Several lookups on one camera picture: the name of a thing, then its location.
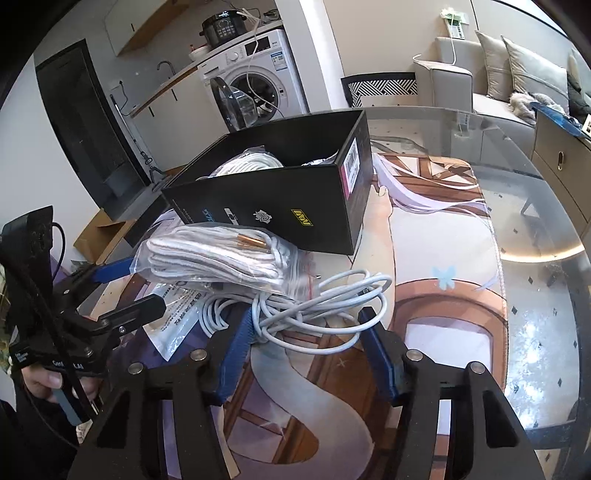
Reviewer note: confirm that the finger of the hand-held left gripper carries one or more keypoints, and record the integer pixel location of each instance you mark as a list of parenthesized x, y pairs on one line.
[(111, 270), (134, 310)]

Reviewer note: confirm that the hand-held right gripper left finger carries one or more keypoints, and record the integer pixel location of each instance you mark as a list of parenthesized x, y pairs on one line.
[(235, 344)]

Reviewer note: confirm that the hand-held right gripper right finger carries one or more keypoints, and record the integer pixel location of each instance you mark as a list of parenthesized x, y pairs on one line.
[(378, 353)]

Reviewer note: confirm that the white printed packet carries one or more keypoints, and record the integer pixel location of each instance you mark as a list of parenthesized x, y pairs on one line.
[(184, 318)]

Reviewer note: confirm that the black cardboard box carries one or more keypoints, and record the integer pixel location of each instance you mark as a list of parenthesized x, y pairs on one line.
[(286, 212)]

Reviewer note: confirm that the person's left forearm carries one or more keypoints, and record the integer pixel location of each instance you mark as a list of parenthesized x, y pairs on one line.
[(32, 443)]

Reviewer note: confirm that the person's left hand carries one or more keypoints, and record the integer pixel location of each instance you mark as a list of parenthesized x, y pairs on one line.
[(41, 383)]

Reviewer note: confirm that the brown cardboard box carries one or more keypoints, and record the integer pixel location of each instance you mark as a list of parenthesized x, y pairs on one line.
[(104, 240)]

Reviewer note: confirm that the mop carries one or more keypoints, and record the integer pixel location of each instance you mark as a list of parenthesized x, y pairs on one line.
[(138, 143)]

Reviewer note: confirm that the kitchen counter cabinet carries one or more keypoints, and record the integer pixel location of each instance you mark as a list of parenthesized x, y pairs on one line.
[(184, 120)]

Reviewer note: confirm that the kitchen faucet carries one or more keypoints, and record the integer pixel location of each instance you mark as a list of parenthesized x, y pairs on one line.
[(165, 68)]

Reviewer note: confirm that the white bowl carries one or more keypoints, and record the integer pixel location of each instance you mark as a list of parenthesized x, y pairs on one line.
[(198, 53)]

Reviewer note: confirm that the beige side cabinet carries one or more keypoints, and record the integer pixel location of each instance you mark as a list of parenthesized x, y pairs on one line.
[(563, 175)]

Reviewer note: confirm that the white washing machine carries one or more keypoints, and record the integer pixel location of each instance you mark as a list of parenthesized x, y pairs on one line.
[(277, 69)]

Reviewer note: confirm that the black white patterned chair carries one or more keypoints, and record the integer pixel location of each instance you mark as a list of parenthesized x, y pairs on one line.
[(381, 90)]

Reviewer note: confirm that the black pressure cooker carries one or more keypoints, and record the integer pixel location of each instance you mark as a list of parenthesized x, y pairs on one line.
[(222, 28)]

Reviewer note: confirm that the beige sofa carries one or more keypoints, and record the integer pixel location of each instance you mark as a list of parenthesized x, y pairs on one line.
[(452, 78)]

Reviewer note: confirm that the grey furry cloth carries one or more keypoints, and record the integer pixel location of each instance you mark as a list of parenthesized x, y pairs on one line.
[(526, 106)]

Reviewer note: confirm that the beige pillow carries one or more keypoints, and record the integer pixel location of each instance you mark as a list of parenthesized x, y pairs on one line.
[(494, 64)]

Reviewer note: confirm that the grey pillow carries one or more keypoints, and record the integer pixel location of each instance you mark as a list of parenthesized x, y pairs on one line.
[(535, 69)]

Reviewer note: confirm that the wall cabinet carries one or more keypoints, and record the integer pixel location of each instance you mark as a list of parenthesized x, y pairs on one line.
[(143, 23)]

